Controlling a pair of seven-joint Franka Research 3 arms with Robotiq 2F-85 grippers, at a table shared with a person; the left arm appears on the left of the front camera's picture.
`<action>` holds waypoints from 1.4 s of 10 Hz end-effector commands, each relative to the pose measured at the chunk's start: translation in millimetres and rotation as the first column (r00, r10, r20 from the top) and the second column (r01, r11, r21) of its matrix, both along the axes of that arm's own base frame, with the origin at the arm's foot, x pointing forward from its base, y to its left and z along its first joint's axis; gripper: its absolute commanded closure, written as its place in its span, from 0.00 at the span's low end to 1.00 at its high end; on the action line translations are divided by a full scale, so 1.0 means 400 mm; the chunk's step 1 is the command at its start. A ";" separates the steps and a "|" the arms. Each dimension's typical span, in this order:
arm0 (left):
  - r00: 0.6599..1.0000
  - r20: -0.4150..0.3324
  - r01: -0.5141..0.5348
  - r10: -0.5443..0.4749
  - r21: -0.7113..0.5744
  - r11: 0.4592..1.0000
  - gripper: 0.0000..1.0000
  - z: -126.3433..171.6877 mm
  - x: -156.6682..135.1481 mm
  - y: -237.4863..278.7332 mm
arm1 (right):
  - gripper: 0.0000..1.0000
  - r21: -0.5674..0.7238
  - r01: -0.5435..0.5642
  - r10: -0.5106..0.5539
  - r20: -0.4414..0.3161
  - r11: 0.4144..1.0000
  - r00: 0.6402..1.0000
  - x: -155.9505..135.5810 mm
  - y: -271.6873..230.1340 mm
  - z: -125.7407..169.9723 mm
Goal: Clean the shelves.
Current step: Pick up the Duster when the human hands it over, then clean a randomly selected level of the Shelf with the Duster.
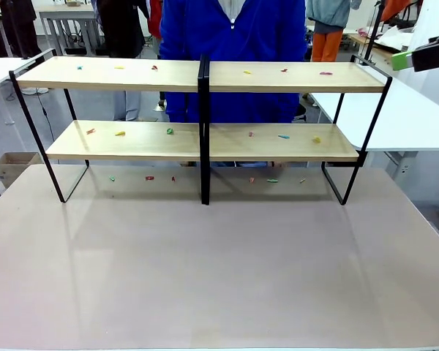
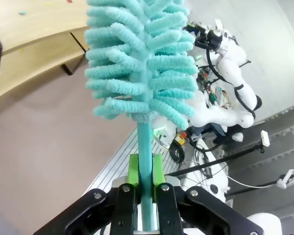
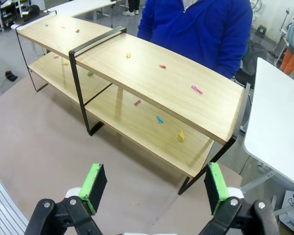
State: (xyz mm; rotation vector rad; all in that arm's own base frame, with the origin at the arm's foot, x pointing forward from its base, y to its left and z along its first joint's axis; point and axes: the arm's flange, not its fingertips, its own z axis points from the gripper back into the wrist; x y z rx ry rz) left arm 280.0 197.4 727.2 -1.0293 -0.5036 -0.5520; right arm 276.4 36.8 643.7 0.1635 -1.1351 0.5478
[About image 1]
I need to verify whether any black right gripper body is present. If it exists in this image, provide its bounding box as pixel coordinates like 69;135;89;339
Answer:
411;33;439;73

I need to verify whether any cluttered wooden table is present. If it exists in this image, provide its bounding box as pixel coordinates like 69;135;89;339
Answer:
345;22;425;67

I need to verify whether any black tripod pole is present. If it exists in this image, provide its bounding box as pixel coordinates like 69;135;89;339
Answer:
363;0;386;61

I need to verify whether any orange fabric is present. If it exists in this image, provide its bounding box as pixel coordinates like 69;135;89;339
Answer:
381;0;413;22

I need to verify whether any white table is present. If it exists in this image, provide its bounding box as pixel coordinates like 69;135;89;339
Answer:
309;69;439;180
0;48;56;126

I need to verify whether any person in orange trousers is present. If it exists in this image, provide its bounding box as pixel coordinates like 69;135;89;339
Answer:
305;0;362;63

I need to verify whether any black-framed wooden two-tier shelf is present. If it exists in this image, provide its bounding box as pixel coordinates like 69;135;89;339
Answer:
9;48;206;205
200;54;394;206

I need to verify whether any person in blue jacket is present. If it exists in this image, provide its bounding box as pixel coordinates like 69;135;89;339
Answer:
159;0;308;124

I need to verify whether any person in black top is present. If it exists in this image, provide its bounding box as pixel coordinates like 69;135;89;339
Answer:
96;0;150;122

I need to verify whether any grey slatted table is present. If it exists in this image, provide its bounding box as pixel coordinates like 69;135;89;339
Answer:
38;2;102;56

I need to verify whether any person in black clothes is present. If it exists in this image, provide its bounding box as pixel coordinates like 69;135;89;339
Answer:
0;0;43;59

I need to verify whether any cardboard box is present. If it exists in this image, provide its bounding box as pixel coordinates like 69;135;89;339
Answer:
0;151;44;189

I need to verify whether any black floor cable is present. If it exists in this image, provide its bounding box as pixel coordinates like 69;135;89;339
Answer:
35;88;56;142

